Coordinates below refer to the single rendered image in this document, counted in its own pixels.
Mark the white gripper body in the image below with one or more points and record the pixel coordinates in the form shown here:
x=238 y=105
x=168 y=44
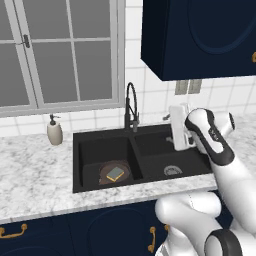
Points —
x=179 y=128

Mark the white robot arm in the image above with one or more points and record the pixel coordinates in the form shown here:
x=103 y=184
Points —
x=235 y=180

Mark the black double sink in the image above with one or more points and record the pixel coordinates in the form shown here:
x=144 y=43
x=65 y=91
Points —
x=150 y=156

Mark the yellow and grey sponge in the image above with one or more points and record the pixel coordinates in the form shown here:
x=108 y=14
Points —
x=115 y=173

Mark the dark brown pan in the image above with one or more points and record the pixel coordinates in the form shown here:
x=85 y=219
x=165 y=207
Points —
x=106 y=171

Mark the black spring faucet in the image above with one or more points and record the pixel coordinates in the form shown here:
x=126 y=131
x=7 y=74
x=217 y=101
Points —
x=128 y=113

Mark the navy base cupboard door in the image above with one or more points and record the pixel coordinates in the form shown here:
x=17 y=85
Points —
x=113 y=230

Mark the beige soap dispenser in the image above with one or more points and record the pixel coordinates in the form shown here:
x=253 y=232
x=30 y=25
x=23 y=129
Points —
x=55 y=132

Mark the grey framed window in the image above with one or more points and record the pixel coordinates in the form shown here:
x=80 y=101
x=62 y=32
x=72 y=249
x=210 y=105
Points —
x=55 y=53

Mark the dark window latch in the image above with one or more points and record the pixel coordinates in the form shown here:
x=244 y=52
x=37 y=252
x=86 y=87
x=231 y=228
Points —
x=25 y=41

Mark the navy drawer front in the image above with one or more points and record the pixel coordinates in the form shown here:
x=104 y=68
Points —
x=36 y=238

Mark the grey wall outlet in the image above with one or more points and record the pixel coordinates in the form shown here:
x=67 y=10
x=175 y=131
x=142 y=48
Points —
x=181 y=87
x=195 y=86

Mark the navy wall cupboard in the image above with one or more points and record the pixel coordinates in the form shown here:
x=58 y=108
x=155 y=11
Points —
x=200 y=36

